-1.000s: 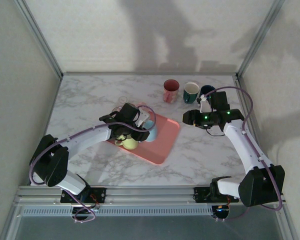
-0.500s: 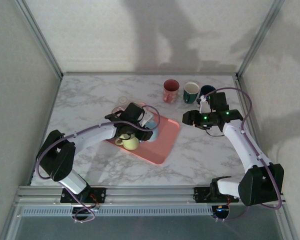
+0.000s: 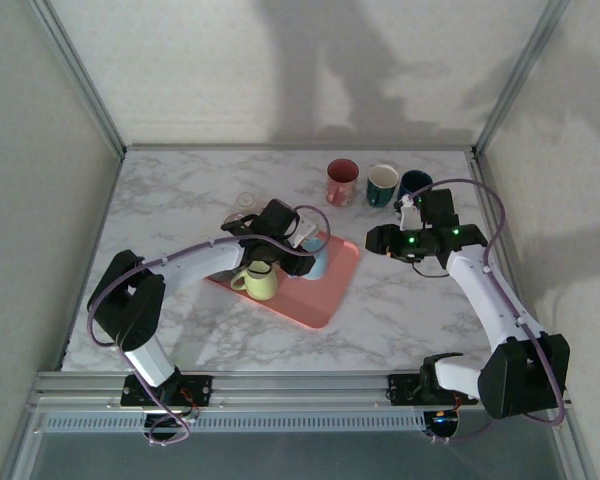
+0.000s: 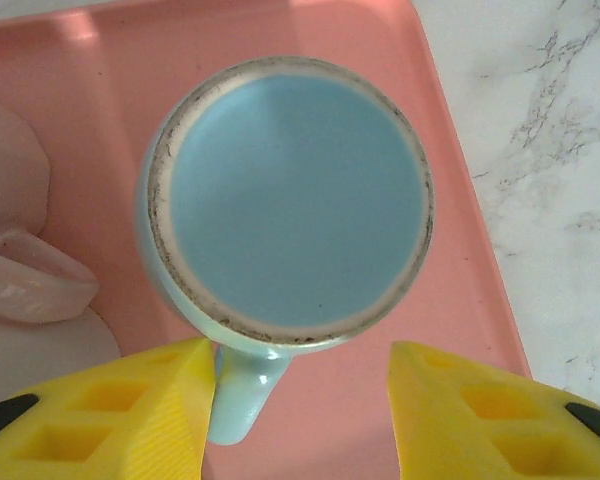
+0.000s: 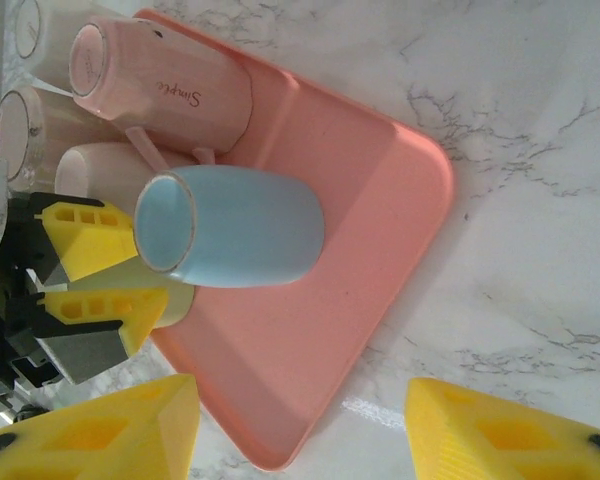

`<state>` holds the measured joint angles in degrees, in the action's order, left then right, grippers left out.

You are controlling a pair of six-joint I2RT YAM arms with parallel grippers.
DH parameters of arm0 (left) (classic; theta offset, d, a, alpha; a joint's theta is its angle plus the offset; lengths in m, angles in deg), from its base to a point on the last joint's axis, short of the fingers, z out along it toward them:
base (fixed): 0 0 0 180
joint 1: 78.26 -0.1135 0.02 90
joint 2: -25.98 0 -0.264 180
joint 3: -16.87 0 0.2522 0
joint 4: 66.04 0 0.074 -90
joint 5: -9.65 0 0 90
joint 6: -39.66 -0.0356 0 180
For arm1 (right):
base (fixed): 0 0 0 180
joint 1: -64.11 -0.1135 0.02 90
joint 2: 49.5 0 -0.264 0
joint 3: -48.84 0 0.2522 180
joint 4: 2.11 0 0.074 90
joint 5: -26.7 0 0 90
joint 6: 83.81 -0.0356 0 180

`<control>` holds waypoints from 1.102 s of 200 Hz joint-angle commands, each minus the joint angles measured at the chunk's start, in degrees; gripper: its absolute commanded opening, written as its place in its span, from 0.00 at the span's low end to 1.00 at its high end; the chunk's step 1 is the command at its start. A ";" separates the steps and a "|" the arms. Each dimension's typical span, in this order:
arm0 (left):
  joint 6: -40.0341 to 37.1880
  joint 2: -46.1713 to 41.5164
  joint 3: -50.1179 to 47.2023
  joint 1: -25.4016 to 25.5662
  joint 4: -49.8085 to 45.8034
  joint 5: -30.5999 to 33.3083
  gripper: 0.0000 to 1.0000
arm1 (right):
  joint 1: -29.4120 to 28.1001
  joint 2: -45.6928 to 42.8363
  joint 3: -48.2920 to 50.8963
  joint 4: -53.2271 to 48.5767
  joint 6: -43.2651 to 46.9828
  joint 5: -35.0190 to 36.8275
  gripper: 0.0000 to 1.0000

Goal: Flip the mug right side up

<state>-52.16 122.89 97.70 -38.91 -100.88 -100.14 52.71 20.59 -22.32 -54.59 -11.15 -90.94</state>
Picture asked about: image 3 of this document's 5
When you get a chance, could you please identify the lower aluminium frame leg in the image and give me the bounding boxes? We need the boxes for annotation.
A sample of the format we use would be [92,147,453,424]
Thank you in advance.
[0,409,49,480]
[552,409,597,480]

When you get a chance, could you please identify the pink plastic tray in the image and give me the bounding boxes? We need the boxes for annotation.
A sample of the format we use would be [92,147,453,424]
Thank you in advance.
[204,232,361,331]

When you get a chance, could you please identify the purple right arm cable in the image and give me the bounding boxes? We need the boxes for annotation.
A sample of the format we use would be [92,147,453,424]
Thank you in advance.
[412,178,567,444]

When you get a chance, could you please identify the dark green mug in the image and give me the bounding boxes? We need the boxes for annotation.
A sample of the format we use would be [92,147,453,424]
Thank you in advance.
[365,163,400,209]

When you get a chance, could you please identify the aluminium back rail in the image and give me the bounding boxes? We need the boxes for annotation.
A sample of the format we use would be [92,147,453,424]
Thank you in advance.
[122,143,479,153]

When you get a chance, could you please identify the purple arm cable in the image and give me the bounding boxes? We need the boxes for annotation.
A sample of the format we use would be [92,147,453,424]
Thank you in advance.
[412,178,567,444]
[87,204,331,446]

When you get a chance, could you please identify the aluminium side rail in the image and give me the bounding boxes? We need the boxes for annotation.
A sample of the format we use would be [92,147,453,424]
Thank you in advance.
[467,152,566,374]

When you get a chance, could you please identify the slotted grey cable duct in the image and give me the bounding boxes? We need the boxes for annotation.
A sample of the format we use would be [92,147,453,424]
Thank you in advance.
[39,413,429,435]

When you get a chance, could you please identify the aluminium frame post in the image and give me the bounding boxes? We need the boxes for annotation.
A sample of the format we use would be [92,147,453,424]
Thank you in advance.
[27,0,127,159]
[472,0,574,156]

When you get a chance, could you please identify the small lit circuit board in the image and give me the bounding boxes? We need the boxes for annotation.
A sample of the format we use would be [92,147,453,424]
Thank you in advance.
[427,410,461,437]

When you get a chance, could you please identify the light blue mug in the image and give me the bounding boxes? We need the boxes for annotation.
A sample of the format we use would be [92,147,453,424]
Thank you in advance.
[299,237,330,281]

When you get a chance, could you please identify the pink patterned mug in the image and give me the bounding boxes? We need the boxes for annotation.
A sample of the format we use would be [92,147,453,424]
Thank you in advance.
[326,158,360,207]

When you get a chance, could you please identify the dark blue mug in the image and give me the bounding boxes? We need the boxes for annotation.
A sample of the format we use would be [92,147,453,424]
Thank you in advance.
[397,169,434,201]

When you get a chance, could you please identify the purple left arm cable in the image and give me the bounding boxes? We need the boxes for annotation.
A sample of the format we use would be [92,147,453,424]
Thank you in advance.
[87,204,331,446]

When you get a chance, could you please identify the aluminium front rail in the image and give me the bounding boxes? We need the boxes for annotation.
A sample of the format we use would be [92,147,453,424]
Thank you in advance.
[27,368,574,414]

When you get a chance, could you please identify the pale yellow-green mug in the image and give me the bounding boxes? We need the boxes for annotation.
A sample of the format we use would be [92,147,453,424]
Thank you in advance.
[229,264,280,301]

